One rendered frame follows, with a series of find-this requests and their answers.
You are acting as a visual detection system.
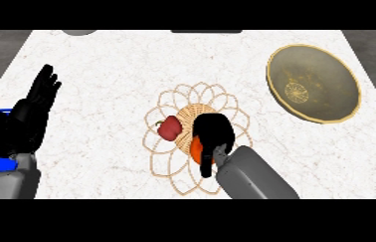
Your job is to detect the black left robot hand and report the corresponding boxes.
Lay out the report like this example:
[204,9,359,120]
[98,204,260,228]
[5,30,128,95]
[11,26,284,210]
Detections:
[0,64,63,159]

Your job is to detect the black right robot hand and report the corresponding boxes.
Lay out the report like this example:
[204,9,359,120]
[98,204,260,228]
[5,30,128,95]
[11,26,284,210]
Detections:
[190,113,235,179]

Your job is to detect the orange squash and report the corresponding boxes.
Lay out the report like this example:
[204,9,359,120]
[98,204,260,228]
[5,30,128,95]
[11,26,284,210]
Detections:
[187,134,216,166]

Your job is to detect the tan woven flower placemat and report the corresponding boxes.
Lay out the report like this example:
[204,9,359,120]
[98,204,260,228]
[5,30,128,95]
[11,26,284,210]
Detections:
[141,81,255,197]

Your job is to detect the olive bowl with gold rim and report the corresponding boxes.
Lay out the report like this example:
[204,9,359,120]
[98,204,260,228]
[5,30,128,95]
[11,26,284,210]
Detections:
[263,43,362,124]

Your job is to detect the red bell pepper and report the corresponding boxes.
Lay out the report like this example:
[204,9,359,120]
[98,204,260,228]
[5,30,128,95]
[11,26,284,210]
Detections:
[154,115,185,142]

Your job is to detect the grey round object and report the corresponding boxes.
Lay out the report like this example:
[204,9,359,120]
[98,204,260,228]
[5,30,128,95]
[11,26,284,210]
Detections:
[60,29,98,37]

